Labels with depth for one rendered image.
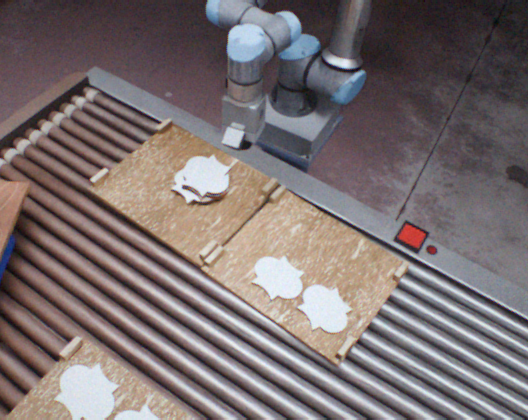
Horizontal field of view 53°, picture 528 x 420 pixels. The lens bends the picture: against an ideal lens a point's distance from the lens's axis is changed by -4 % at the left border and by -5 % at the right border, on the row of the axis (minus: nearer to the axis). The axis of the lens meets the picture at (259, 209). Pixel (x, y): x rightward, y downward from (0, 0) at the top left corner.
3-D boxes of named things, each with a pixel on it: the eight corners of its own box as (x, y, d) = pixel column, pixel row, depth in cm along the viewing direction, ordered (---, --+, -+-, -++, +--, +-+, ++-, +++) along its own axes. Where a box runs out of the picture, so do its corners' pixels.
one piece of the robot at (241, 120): (209, 99, 116) (210, 153, 128) (248, 111, 114) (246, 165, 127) (231, 67, 123) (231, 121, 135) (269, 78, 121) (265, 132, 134)
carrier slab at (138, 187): (171, 125, 171) (171, 121, 170) (279, 187, 158) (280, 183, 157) (88, 191, 152) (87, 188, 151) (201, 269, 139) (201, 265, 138)
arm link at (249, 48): (276, 30, 110) (248, 48, 106) (272, 73, 119) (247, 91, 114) (246, 15, 113) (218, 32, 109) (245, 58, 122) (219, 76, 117)
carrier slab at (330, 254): (282, 191, 157) (283, 187, 156) (408, 268, 143) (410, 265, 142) (201, 271, 139) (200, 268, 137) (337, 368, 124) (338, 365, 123)
